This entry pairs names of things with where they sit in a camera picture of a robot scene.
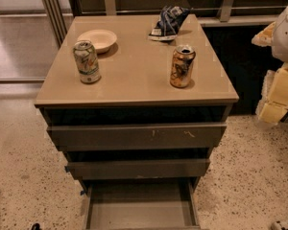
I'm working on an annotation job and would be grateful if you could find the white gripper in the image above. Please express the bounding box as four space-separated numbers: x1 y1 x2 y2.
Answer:
252 22 288 124

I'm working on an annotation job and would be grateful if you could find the orange soda can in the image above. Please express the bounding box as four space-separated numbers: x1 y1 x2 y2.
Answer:
170 45 196 88

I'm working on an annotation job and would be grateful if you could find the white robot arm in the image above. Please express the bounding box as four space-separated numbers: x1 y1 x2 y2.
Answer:
252 6 288 125

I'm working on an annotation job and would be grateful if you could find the top grey drawer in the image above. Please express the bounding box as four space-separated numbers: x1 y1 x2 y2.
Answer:
47 123 227 151

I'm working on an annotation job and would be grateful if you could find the grey drawer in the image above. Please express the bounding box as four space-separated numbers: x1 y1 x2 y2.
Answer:
67 159 210 180
47 123 227 151
82 179 201 230

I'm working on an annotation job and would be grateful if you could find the middle grey drawer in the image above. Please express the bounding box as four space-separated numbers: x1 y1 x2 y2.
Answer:
67 159 210 180

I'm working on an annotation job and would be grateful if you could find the grey drawer cabinet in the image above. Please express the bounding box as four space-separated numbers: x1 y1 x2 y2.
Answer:
34 13 240 230

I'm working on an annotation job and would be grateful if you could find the green white soda can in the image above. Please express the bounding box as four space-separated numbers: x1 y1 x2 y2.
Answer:
73 40 101 83

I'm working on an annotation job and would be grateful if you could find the bottom grey drawer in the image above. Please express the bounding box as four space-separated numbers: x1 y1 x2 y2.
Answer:
82 179 201 230

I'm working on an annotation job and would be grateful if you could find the blue white sneaker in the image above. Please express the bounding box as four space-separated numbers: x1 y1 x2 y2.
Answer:
149 6 190 41

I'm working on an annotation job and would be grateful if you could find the grey object on floor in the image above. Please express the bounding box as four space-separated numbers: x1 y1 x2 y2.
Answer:
271 219 288 230

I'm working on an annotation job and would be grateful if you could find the white bowl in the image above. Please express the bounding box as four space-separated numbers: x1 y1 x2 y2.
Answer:
78 30 117 54

